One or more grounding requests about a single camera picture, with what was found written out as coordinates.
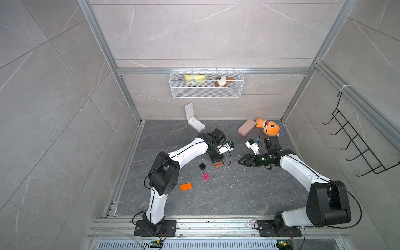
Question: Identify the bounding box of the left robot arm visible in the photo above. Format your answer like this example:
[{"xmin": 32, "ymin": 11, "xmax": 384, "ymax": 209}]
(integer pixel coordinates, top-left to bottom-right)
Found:
[{"xmin": 143, "ymin": 129, "xmax": 234, "ymax": 227}]

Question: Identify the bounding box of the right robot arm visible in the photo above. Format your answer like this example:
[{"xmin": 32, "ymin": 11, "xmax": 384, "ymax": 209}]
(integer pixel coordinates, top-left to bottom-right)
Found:
[{"xmin": 238, "ymin": 137, "xmax": 352, "ymax": 232}]

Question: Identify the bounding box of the orange lego brick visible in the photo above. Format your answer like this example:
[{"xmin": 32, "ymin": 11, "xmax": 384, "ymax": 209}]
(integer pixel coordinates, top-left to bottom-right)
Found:
[{"xmin": 180, "ymin": 183, "xmax": 192, "ymax": 191}]

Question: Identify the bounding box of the white open flip box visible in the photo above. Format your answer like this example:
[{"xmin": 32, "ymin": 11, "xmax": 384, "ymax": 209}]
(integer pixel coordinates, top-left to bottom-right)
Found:
[{"xmin": 184, "ymin": 103, "xmax": 205, "ymax": 132}]

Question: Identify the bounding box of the pink rectangular case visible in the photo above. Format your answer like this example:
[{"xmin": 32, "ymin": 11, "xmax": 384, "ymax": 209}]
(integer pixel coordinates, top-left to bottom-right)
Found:
[{"xmin": 237, "ymin": 119, "xmax": 256, "ymax": 136}]

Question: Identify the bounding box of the orange plush fish toy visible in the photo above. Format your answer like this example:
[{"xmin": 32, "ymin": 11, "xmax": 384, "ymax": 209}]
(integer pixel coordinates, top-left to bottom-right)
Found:
[{"xmin": 256, "ymin": 118, "xmax": 283, "ymax": 137}]

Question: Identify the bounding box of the brown white plush toy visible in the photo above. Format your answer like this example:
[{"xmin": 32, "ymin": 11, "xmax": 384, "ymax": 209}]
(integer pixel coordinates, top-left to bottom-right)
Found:
[{"xmin": 215, "ymin": 76, "xmax": 234, "ymax": 88}]

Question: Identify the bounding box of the yellow packet in basket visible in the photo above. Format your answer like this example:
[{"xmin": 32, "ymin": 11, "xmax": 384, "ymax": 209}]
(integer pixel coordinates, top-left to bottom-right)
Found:
[{"xmin": 184, "ymin": 74, "xmax": 208, "ymax": 85}]

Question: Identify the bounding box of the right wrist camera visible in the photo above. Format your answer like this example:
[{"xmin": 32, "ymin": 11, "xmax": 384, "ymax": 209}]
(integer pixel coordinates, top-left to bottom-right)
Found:
[{"xmin": 245, "ymin": 139, "xmax": 260, "ymax": 155}]

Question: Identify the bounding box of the white wire mesh basket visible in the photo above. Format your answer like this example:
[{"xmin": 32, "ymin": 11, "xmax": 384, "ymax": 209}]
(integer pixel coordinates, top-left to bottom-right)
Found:
[{"xmin": 169, "ymin": 69, "xmax": 244, "ymax": 99}]

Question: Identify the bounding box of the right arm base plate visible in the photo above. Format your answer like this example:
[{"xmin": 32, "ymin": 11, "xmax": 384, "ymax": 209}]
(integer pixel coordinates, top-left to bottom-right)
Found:
[{"xmin": 254, "ymin": 219, "xmax": 302, "ymax": 237}]

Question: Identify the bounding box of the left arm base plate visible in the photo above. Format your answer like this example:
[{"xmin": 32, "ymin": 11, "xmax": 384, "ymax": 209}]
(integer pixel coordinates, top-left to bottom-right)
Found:
[{"xmin": 133, "ymin": 220, "xmax": 177, "ymax": 238}]

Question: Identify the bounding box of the black wire hook rack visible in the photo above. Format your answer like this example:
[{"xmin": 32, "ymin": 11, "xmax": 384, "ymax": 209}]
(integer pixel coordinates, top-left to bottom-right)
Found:
[{"xmin": 323, "ymin": 92, "xmax": 400, "ymax": 177}]

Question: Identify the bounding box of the aluminium front rail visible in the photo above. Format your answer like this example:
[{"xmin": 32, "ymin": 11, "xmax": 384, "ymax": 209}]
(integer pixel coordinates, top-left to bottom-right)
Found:
[{"xmin": 85, "ymin": 216, "xmax": 347, "ymax": 240}]

